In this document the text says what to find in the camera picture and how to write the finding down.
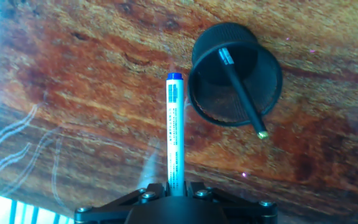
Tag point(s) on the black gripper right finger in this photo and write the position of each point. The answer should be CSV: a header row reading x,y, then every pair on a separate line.
x,y
244,210

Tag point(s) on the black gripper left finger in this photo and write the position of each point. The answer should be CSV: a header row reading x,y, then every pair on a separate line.
x,y
110,208

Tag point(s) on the blue and white marker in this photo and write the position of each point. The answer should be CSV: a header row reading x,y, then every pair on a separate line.
x,y
176,130

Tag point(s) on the black mesh pen holder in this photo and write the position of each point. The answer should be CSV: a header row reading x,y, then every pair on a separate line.
x,y
210,102

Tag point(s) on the black pen with gold tip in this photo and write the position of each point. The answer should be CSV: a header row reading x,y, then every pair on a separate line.
x,y
244,96

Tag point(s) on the brown wooden board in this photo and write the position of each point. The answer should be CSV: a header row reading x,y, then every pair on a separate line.
x,y
89,93

